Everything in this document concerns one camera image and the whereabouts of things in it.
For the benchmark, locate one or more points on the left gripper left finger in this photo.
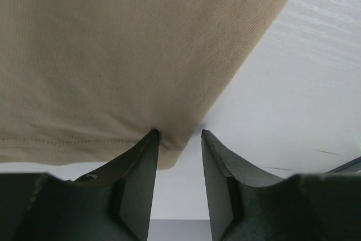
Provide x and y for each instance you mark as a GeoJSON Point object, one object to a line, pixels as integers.
{"type": "Point", "coordinates": [112, 202]}

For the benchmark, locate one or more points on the beige t shirt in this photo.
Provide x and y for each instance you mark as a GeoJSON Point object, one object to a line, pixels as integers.
{"type": "Point", "coordinates": [84, 80]}

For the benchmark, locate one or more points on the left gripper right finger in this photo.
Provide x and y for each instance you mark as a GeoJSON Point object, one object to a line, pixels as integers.
{"type": "Point", "coordinates": [248, 203]}

